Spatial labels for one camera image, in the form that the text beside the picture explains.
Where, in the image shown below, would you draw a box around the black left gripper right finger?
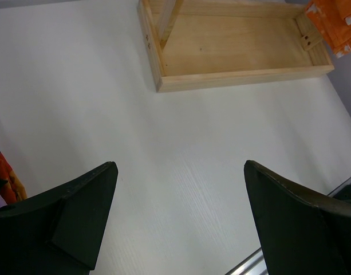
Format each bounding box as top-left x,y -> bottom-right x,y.
243,160 -> 351,275

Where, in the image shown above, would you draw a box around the wooden clothes rack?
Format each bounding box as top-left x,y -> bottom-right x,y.
137,1 -> 334,92

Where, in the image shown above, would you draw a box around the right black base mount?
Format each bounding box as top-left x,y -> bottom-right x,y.
333,184 -> 351,204

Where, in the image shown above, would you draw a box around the orange white trousers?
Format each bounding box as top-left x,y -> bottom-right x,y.
305,0 -> 351,58

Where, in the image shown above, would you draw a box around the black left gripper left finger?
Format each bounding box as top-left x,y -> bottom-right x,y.
0,162 -> 118,274

